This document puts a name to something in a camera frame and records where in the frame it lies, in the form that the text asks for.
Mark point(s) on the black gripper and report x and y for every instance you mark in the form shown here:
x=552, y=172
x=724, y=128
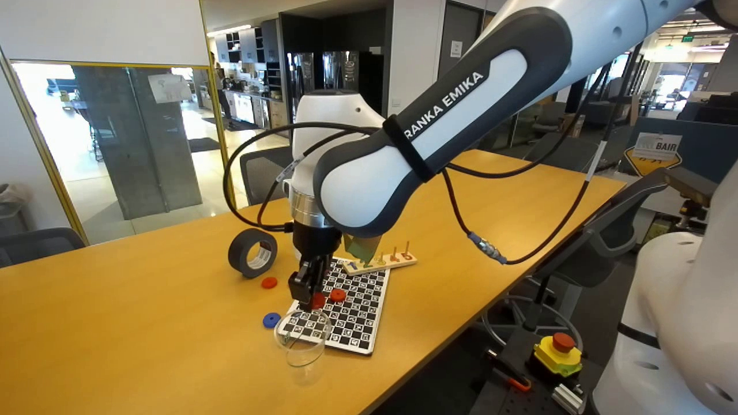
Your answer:
x=315, y=247

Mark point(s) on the orange token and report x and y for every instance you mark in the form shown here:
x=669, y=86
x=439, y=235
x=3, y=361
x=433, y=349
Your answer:
x=269, y=282
x=338, y=297
x=319, y=301

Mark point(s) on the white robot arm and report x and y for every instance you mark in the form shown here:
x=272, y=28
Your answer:
x=353, y=175

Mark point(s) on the blue token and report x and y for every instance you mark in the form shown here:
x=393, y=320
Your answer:
x=270, y=322

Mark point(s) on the colourless plastic cup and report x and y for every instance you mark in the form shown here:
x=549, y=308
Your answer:
x=303, y=358

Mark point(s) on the wooden peg board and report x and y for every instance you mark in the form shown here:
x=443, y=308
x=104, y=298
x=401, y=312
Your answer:
x=382, y=261

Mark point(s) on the checkered marker board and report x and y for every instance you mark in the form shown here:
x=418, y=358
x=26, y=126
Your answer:
x=347, y=327

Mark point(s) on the black tape roll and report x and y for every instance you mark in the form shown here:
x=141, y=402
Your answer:
x=251, y=252

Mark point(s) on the yellow red emergency button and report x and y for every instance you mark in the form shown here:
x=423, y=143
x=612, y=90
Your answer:
x=559, y=353

